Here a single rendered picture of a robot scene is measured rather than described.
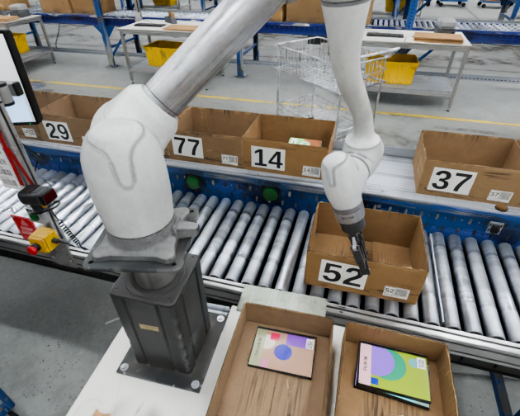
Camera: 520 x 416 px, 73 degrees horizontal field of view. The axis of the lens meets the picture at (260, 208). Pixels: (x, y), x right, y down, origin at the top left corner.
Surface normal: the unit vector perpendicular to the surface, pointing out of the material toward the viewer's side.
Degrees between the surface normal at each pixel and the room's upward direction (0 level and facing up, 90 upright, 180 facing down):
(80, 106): 90
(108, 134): 6
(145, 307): 90
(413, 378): 0
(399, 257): 1
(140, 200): 87
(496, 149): 89
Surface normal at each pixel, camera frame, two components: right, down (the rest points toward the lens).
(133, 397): -0.01, -0.79
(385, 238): -0.26, 0.58
